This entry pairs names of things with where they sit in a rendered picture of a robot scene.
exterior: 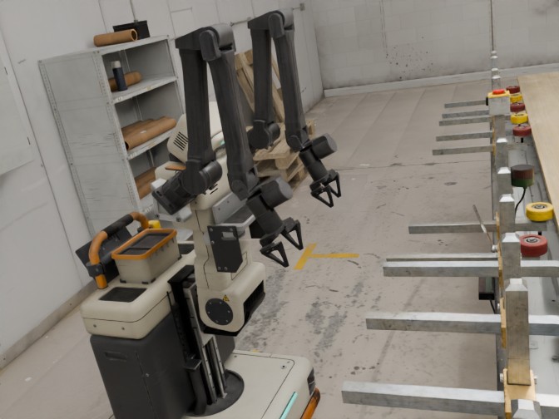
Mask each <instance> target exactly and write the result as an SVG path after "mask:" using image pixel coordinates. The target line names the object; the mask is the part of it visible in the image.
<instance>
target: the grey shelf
mask: <svg viewBox="0 0 559 419"><path fill-rule="evenodd" d="M166 45H167V47H166ZM167 48H168V51H167ZM124 49H125V51H124ZM168 52H169V54H168ZM125 53H126V54H125ZM123 54H124V55H123ZM169 56H170V58H169ZM126 59H127V60H126ZM170 60H171V61H170ZM114 61H120V63H121V67H122V70H123V73H124V74H126V73H128V72H132V71H138V72H139V73H140V74H141V81H140V82H138V83H136V84H133V85H130V86H128V87H127V90H125V91H118V90H115V91H111V89H110V87H109V83H108V80H107V79H110V78H113V77H114V74H113V70H112V65H111V62H114ZM127 63H128V64H127ZM38 64H39V66H40V70H41V73H42V77H43V80H44V83H45V86H46V89H47V94H48V96H49V100H50V102H51V105H52V110H53V113H54V116H55V119H56V122H57V127H58V130H59V132H60V136H61V138H62V143H63V146H64V149H65V152H66V155H67V159H68V162H69V165H70V168H71V171H72V176H73V179H74V181H75V185H76V187H77V193H78V195H79V198H80V201H81V204H82V208H83V212H84V215H85V217H86V220H87V225H88V228H89V231H90V234H91V237H92V239H93V238H94V237H95V235H96V234H98V233H100V232H101V231H102V230H103V229H105V228H106V227H107V226H109V225H110V224H113V223H114V222H116V221H117V220H119V219H120V218H122V217H123V216H125V215H126V214H130V213H131V212H133V211H136V212H139V213H141V214H143V215H145V217H147V219H148V221H150V220H158V221H159V222H160V225H161V228H162V229H176V231H177V235H176V239H177V241H186V240H187V239H188V238H189V237H190V236H191V235H193V231H192V230H191V229H182V228H178V227H175V226H174V225H173V224H172V221H167V220H161V219H156V218H155V212H154V206H153V199H152V194H151V193H150V194H148V195H146V196H145V197H144V198H142V199H141V200H140V199H139V195H138V192H137V189H136V183H135V180H134V178H136V177H137V176H138V175H141V174H142V173H144V172H146V171H147V170H149V169H151V168H152V167H157V168H158V167H160V166H161V165H164V164H165V163H166V162H168V161H170V158H169V154H170V152H169V150H168V147H167V143H168V140H169V139H170V137H171V134H172V132H173V130H174V129H175V127H174V128H172V129H171V130H169V131H167V132H165V133H163V134H161V135H159V136H157V137H155V138H153V139H151V140H149V141H147V142H145V143H143V144H141V145H139V146H137V147H135V148H133V149H131V150H129V151H126V146H125V142H124V139H123V136H122V133H121V128H123V127H125V126H128V125H130V124H132V123H135V122H137V121H146V120H148V119H153V120H154V121H155V120H157V119H159V118H161V117H163V116H167V117H169V118H174V119H175V120H176V124H177V123H178V121H179V119H180V118H181V116H182V115H184V114H185V113H186V107H185V103H184V99H183V95H182V91H181V84H180V81H179V77H178V73H177V69H176V62H175V58H174V54H173V51H172V46H171V40H170V36H169V34H166V35H161V36H156V37H148V38H144V39H141V40H136V41H135V42H126V43H121V44H116V45H110V46H105V47H94V48H91V49H86V50H83V51H79V52H72V53H68V54H64V55H61V56H56V57H49V58H46V59H42V60H38ZM128 66H129V67H128ZM171 67H172V69H171ZM129 69H130V70H129ZM172 71H173V72H172ZM173 74H174V76H173ZM99 82H100V83H99ZM175 82H176V84H175ZM102 83H103V84H102ZM100 85H101V86H100ZM176 89H177V91H176ZM104 90H105V91H104ZM101 91H102V92H101ZM177 92H178V95H177ZM105 93H106V94H105ZM102 94H103V95H102ZM178 97H179V98H178ZM136 98H137V99H136ZM179 100H180V102H179ZM137 102H138V103H137ZM180 104H181V105H180ZM138 105H139V106H138ZM139 108H140V110H139ZM181 111H182V113H181ZM140 112H141V113H140ZM138 114H139V115H138ZM141 118H142V119H141ZM113 134H114V135H113ZM114 136H115V138H114ZM115 140H116V141H115ZM122 143H123V144H122ZM116 146H117V147H116ZM123 146H124V147H123ZM117 149H118V150H117ZM150 152H151V153H150ZM148 153H149V154H148ZM151 158H152V159H151ZM152 161H153V163H152ZM153 165H154V166H153ZM147 168H148V169H147ZM126 183H127V184H126ZM129 183H130V184H129ZM127 186H128V187H127ZM128 189H129V190H128ZM129 192H130V194H129ZM130 195H131V196H130ZM133 198H134V199H133ZM134 201H135V202H134ZM132 204H133V205H132Z"/></svg>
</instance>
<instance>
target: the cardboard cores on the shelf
mask: <svg viewBox="0 0 559 419"><path fill-rule="evenodd" d="M124 77H125V80H126V86H130V85H133V84H136V83H138V82H140V81H141V74H140V73H139V72H138V71H132V72H128V73H126V74H124ZM107 80H108V83H109V87H110V89H111V91H115V90H117V86H116V81H115V77H113V78H110V79H107ZM174 127H176V120H175V119H174V118H169V117H167V116H163V117H161V118H159V119H157V120H155V121H154V120H153V119H148V120H146V121H137V122H135V123H132V124H130V125H128V126H125V127H123V128H121V133H122V136H123V139H124V142H125V146H126V151H129V150H131V149H133V148H135V147H137V146H139V145H141V144H143V143H145V142H147V141H149V140H151V139H153V138H155V137H157V136H159V135H161V134H163V133H165V132H167V131H169V130H171V129H172V128H174ZM156 168H157V167H152V168H151V169H149V170H147V171H146V172H144V173H142V174H141V175H138V176H137V177H136V178H134V180H135V183H136V189H137V192H138V195H139V199H140V200H141V199H142V198H144V197H145V196H146V195H148V194H150V193H151V183H152V182H154V181H156V175H155V170H156Z"/></svg>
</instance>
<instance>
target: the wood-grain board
mask: <svg viewBox="0 0 559 419"><path fill-rule="evenodd" d="M517 83H518V85H519V86H520V93H521V94H522V102H523V103H524V104H525V112H526V114H527V119H528V124H529V126H530V127H531V128H532V139H533V142H534V146H535V149H536V152H537V158H538V160H539V164H540V167H541V171H542V176H543V179H544V183H545V186H546V189H547V194H548V198H549V201H550V204H551V205H552V206H553V217H554V220H555V223H556V227H557V232H558V235H559V71H555V72H547V73H539V74H531V75H524V76H517Z"/></svg>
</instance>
